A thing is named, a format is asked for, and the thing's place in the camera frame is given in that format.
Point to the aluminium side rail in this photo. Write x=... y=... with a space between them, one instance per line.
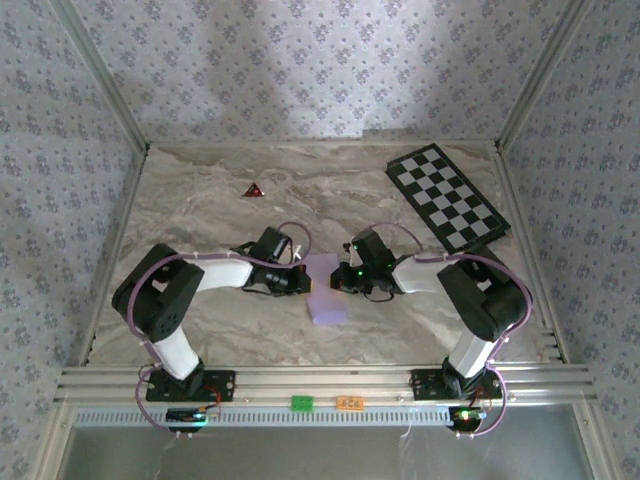
x=116 y=250
x=517 y=200

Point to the aluminium mounting rail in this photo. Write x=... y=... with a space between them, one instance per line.
x=325 y=380

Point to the dark red triangle piece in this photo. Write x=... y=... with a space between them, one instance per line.
x=253 y=191

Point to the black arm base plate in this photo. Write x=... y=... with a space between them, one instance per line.
x=425 y=385
x=220 y=385

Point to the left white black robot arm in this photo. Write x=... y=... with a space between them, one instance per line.
x=220 y=272

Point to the green tag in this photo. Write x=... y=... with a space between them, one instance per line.
x=302 y=403

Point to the black grey chessboard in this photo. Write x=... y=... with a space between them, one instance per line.
x=440 y=190

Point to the orange tag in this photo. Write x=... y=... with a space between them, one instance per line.
x=349 y=403

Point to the aluminium frame post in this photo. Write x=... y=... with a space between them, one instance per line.
x=106 y=75
x=542 y=75

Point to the small circuit board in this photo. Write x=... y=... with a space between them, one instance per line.
x=192 y=417
x=467 y=417

